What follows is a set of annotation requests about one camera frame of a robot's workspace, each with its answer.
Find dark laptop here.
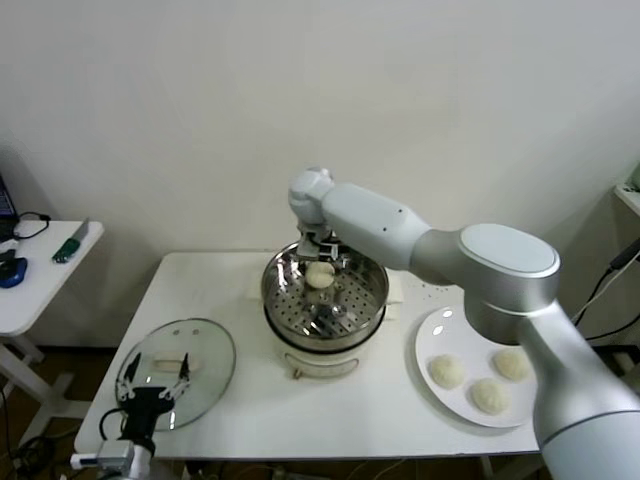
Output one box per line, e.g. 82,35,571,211
0,172,19,239

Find white wall cable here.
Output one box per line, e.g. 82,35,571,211
574,272,621,334

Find white electric cooker pot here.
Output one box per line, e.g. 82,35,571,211
264,299,401,382

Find black wall cable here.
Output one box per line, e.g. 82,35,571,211
572,267,640,346

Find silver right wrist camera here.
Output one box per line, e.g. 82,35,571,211
298,225,324,259

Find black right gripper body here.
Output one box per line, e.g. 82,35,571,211
319,237,346,261

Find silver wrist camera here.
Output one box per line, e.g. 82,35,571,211
69,439,137,470
298,225,324,259

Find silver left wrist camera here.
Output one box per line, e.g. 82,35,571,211
69,439,137,470

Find stainless steel steamer basket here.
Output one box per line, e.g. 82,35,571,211
248,239,405,354

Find thin black looped cable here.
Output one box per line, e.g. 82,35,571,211
13,212,51,241

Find white steamed baozi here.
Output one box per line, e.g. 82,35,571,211
428,353,469,391
492,348,532,381
468,377,512,415
304,262,335,290

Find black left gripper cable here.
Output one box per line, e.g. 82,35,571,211
99,407,129,442

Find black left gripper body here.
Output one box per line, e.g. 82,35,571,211
121,386,175,442

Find black floor cables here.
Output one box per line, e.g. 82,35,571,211
0,387,56,476

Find white round plate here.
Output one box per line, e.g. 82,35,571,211
413,305,540,429

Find white side table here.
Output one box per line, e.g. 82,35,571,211
0,219,106,451

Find white floor frame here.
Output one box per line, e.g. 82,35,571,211
599,344,640,396

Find green handled knife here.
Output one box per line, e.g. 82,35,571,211
52,218,91,265

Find round glass pot lid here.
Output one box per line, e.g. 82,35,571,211
114,318,237,432

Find blue black handheld tool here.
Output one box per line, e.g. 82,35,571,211
0,253,29,290

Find black power adapter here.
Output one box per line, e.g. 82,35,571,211
607,243,640,274

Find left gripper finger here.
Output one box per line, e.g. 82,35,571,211
158,352,192,400
115,353,141,400

